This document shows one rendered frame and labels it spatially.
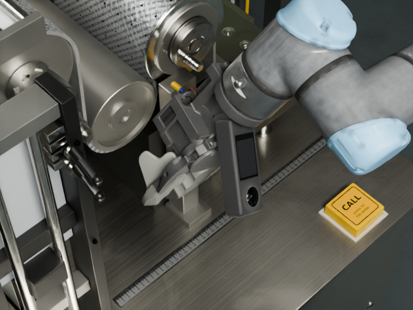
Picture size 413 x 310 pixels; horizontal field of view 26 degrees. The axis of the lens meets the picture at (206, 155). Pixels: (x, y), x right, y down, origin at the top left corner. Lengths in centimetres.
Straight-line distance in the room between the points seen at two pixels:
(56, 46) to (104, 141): 22
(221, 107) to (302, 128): 63
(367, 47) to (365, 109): 215
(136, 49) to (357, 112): 44
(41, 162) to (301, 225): 62
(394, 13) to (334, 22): 228
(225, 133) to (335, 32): 19
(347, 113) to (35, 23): 36
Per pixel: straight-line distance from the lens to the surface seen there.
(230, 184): 103
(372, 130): 91
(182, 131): 106
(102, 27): 132
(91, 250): 117
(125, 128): 130
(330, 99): 92
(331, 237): 149
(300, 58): 93
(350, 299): 173
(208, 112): 105
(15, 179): 103
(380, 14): 320
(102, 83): 124
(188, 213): 149
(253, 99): 98
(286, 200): 152
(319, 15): 92
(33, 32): 102
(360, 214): 149
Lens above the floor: 214
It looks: 52 degrees down
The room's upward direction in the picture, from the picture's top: straight up
